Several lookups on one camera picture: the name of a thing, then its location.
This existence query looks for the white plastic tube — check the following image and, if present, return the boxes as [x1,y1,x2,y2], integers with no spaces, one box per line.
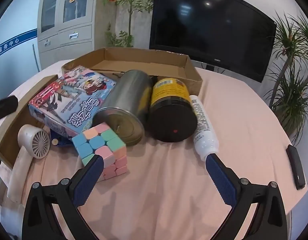
[189,95,219,161]

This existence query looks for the white hair dryer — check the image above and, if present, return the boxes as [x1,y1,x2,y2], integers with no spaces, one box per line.
[6,124,51,203]

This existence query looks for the blue plastic case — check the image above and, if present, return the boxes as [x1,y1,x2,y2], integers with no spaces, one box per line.
[49,129,73,147]

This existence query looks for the silver metal tin canister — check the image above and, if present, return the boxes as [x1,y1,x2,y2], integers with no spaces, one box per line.
[92,70,152,147]

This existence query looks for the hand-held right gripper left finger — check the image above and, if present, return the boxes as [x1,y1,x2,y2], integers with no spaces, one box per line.
[22,154,104,240]

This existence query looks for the colourful printed toy box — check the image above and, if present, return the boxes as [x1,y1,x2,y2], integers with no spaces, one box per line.
[28,65,117,137]

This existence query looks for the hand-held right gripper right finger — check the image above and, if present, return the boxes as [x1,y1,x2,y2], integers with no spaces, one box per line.
[205,152,288,240]

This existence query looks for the flat cardboard tray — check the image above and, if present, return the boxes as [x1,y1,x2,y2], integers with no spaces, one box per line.
[0,74,60,169]

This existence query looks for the pastel puzzle cube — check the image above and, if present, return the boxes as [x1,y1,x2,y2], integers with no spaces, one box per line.
[72,122,131,181]

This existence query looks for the black flat screen television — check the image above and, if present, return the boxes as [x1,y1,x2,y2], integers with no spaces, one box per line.
[149,0,278,83]

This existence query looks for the yellow packet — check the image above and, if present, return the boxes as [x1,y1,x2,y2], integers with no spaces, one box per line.
[147,77,198,143]

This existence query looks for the black remote control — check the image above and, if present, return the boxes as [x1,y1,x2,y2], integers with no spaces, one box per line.
[286,144,306,190]

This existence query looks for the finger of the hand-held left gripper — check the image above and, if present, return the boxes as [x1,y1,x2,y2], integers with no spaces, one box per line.
[0,97,19,124]

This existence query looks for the large cardboard box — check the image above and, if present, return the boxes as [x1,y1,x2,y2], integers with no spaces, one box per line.
[61,47,203,96]

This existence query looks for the spiky palm potted plant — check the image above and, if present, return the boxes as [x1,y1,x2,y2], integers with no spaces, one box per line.
[262,10,308,146]

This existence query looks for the grey metal cabinet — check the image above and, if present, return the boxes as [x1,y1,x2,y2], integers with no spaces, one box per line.
[36,0,99,61]

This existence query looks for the tall leafy potted plant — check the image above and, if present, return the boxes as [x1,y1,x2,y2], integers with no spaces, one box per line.
[98,0,156,48]

